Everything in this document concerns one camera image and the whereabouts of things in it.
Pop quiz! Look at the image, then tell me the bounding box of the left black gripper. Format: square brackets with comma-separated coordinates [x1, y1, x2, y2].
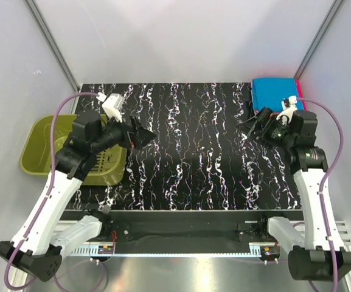
[91, 111, 156, 154]

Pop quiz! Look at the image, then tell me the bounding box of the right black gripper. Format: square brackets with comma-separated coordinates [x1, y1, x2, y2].
[235, 106, 295, 150]

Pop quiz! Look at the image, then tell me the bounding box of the blue t shirt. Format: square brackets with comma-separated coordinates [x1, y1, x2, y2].
[251, 77, 299, 112]

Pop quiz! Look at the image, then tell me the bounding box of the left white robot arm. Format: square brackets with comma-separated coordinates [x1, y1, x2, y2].
[0, 92, 156, 291]

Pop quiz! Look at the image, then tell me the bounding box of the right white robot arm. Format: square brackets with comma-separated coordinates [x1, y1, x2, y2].
[238, 96, 351, 284]

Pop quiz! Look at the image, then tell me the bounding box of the black marble pattern mat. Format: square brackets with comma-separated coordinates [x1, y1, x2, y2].
[68, 83, 301, 210]

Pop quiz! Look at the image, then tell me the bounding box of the folded pink t shirt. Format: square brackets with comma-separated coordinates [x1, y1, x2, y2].
[295, 80, 307, 110]

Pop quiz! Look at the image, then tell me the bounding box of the olive green plastic basket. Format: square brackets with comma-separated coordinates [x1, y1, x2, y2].
[19, 114, 127, 186]

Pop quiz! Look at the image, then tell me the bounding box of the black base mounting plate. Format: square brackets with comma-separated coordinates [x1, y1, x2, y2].
[62, 209, 304, 256]

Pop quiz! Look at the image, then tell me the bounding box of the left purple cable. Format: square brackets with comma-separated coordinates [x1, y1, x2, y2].
[4, 92, 111, 292]

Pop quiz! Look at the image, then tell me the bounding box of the purple cable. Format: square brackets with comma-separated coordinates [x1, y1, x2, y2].
[4, 92, 111, 292]
[293, 97, 345, 292]

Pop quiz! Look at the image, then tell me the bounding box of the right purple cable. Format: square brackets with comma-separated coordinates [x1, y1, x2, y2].
[293, 97, 345, 292]

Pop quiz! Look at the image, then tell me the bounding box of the left aluminium corner post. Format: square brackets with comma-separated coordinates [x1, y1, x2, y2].
[23, 0, 80, 91]

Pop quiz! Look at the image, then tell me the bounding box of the aluminium corner post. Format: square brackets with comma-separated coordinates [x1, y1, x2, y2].
[293, 0, 346, 80]
[23, 0, 80, 91]

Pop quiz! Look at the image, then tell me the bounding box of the aluminium rail frame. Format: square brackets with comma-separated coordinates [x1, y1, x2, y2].
[9, 220, 351, 292]

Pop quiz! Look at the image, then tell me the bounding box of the right aluminium corner post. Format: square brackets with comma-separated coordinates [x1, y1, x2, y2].
[293, 0, 346, 80]

